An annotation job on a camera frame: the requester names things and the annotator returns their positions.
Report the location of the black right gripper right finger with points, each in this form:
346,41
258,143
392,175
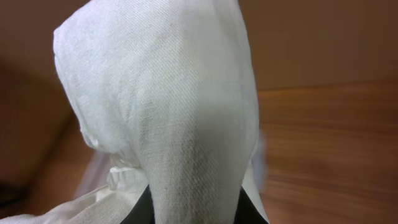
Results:
246,212

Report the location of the cream cloth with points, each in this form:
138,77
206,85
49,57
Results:
166,89

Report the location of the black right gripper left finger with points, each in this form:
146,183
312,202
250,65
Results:
143,211

